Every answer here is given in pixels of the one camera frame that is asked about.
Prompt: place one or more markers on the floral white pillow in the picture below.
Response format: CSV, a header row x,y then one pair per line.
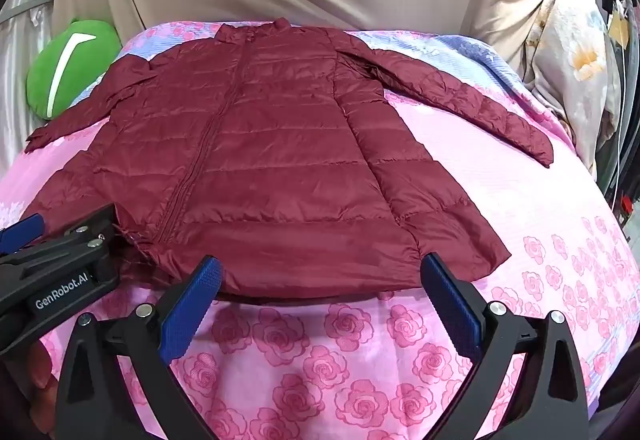
x,y
575,59

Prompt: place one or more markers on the pink floral blanket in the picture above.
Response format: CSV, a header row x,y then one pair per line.
x,y
500,180

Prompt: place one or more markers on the white curtain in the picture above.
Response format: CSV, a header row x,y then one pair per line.
x,y
25,69

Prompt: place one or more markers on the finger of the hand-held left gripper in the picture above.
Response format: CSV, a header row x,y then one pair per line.
x,y
95,222
22,226

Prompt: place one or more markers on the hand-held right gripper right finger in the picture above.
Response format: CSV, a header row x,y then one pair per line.
x,y
450,305

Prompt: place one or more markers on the person's left hand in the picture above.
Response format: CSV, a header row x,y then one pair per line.
x,y
42,385

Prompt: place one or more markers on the green plush pillow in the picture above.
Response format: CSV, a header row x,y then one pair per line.
x,y
65,74

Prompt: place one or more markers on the yellowish paper tag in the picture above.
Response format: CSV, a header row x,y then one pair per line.
x,y
620,29

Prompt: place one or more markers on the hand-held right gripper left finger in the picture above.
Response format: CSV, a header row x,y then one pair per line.
x,y
192,305

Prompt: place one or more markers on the maroon puffer jacket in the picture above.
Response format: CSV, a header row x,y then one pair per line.
x,y
260,154

